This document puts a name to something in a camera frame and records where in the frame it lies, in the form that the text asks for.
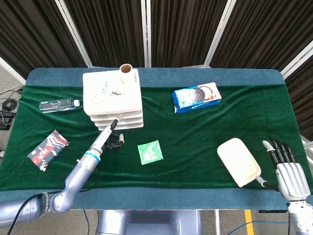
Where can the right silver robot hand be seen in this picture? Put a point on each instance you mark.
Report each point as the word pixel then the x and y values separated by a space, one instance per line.
pixel 291 178

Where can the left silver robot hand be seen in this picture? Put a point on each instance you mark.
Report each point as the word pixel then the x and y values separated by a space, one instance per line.
pixel 105 137

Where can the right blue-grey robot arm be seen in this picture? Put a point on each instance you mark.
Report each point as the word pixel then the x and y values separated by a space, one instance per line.
pixel 297 218

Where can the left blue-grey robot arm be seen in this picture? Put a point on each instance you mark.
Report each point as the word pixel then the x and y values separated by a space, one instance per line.
pixel 73 181

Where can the white trays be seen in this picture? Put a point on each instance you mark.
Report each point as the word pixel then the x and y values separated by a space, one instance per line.
pixel 110 93

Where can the green white sachet packet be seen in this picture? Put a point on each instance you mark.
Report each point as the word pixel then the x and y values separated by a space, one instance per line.
pixel 150 153

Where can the cream lidded food box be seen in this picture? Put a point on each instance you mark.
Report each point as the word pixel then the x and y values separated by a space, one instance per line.
pixel 237 161

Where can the clear plastic water bottle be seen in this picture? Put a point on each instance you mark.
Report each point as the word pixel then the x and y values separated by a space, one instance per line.
pixel 56 105

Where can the red black snack packet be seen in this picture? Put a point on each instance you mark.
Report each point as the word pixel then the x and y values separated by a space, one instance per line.
pixel 47 150

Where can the white roll with cardboard core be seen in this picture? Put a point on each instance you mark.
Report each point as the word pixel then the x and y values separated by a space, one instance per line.
pixel 126 69

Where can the green velvet cloth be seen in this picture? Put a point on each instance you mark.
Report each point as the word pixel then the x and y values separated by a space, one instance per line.
pixel 185 137

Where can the dark brown screen panel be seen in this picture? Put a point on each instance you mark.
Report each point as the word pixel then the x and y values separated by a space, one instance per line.
pixel 110 29
pixel 181 29
pixel 31 31
pixel 303 93
pixel 264 31

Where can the blue table cover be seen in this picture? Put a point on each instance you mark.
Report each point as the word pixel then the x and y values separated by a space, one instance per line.
pixel 171 199

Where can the blue-grey robot torso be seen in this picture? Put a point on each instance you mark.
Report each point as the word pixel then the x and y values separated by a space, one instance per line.
pixel 146 222

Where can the blue Oreo cookie box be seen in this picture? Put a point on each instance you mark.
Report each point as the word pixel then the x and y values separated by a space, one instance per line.
pixel 195 100

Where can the black power adapter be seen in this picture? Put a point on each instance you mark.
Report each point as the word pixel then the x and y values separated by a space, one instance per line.
pixel 6 120

